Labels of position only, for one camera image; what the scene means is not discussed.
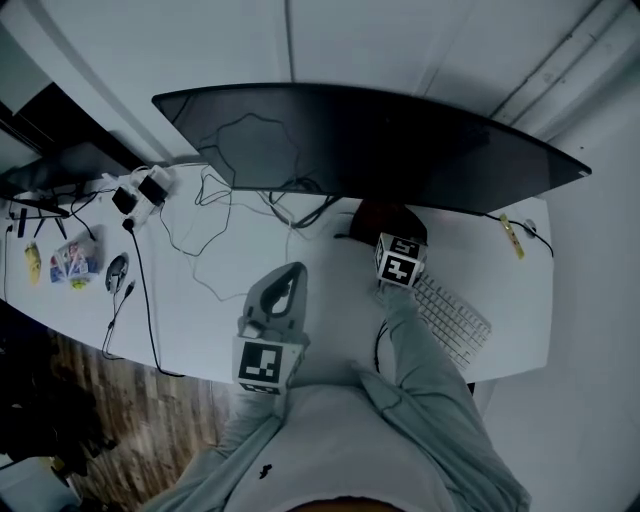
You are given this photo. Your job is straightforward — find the person's right forearm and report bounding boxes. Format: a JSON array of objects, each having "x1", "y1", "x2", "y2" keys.
[{"x1": 374, "y1": 283, "x2": 484, "y2": 406}]

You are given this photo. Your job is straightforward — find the black monitor cable bundle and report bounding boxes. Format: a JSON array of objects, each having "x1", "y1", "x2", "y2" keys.
[{"x1": 255, "y1": 188, "x2": 342, "y2": 230}]

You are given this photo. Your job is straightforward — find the small black flat monitor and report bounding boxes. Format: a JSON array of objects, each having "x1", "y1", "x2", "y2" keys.
[{"x1": 0, "y1": 141, "x2": 122, "y2": 193}]

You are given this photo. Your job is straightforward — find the yellow ruler strip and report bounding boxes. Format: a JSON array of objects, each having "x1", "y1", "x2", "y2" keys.
[{"x1": 498, "y1": 213, "x2": 528, "y2": 262}]

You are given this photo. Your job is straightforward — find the black curved computer monitor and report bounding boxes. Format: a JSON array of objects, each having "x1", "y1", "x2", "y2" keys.
[{"x1": 151, "y1": 82, "x2": 593, "y2": 217}]

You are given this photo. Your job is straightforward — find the white box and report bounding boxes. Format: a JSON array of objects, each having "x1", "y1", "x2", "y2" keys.
[{"x1": 0, "y1": 457, "x2": 77, "y2": 512}]

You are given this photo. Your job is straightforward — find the white power strip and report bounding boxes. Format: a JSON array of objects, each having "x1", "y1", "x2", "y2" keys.
[{"x1": 102, "y1": 164, "x2": 177, "y2": 227}]

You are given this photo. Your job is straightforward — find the black split-end cable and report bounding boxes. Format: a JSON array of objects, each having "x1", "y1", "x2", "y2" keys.
[{"x1": 101, "y1": 279, "x2": 137, "y2": 357}]

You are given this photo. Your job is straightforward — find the colourful printed packet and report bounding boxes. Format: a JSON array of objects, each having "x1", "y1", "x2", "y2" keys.
[{"x1": 48, "y1": 239, "x2": 102, "y2": 291}]

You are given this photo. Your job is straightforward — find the grey computer mouse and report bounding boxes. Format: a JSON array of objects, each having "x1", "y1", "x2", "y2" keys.
[{"x1": 104, "y1": 252, "x2": 131, "y2": 293}]

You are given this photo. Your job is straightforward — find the white keyboard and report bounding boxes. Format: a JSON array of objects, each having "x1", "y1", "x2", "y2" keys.
[{"x1": 411, "y1": 269, "x2": 494, "y2": 373}]

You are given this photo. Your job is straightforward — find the person's left forearm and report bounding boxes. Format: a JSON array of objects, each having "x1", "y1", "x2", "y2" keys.
[{"x1": 217, "y1": 383, "x2": 294, "y2": 459}]

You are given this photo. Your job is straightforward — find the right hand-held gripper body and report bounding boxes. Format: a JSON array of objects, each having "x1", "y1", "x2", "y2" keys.
[{"x1": 373, "y1": 231, "x2": 429, "y2": 290}]

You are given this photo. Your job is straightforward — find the black chair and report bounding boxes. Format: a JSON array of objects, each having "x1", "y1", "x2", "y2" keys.
[{"x1": 0, "y1": 327, "x2": 117, "y2": 477}]

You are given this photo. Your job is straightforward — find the person's grey sweatshirt torso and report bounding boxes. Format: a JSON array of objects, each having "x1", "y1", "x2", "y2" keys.
[{"x1": 149, "y1": 362, "x2": 532, "y2": 512}]

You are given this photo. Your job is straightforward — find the dark red cloth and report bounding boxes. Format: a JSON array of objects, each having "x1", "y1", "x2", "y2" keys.
[{"x1": 335, "y1": 198, "x2": 429, "y2": 247}]

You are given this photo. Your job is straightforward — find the black monitor stand legs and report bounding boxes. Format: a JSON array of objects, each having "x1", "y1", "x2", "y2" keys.
[{"x1": 8, "y1": 195, "x2": 72, "y2": 242}]

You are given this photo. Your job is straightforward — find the black power adapter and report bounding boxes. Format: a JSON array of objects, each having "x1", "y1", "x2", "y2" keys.
[
  {"x1": 110, "y1": 185, "x2": 140, "y2": 215},
  {"x1": 137, "y1": 174, "x2": 169, "y2": 205}
]

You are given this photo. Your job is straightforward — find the thin black cable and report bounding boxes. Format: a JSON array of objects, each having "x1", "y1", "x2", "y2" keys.
[{"x1": 372, "y1": 319, "x2": 392, "y2": 375}]

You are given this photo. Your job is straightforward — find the yellow snack packet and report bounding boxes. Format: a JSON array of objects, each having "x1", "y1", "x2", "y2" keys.
[{"x1": 23, "y1": 240, "x2": 43, "y2": 287}]

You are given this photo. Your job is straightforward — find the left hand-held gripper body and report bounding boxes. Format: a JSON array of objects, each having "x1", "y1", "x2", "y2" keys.
[{"x1": 231, "y1": 260, "x2": 311, "y2": 397}]

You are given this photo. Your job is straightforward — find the round grey puck with cable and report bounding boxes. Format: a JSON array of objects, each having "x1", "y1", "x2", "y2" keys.
[{"x1": 521, "y1": 218, "x2": 556, "y2": 259}]

